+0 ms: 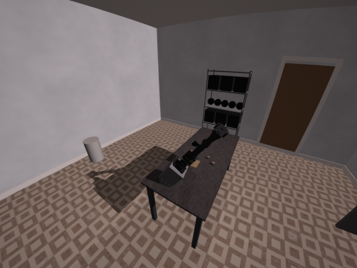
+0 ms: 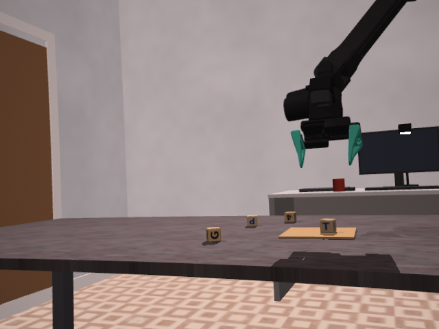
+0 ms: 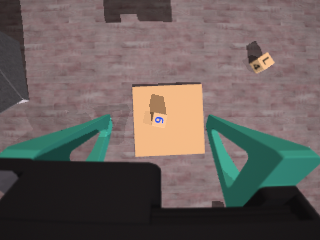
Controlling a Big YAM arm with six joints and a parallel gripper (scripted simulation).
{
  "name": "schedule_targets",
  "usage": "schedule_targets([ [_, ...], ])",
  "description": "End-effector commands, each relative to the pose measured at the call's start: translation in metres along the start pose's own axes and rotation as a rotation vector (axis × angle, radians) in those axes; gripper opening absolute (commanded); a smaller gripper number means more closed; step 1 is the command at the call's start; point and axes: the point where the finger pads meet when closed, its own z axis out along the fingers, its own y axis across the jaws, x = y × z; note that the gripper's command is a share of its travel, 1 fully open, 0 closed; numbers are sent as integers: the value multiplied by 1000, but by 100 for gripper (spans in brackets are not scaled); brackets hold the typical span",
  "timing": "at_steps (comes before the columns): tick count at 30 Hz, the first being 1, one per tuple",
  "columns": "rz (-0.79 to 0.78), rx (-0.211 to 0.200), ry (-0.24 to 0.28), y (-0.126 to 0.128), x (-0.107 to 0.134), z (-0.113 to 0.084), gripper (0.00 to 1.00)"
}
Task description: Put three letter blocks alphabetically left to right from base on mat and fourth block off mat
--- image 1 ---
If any tan flat mat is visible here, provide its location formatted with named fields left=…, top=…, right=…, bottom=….
left=190, top=160, right=200, bottom=168

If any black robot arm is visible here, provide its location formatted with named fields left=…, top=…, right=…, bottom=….
left=173, top=123, right=229, bottom=174

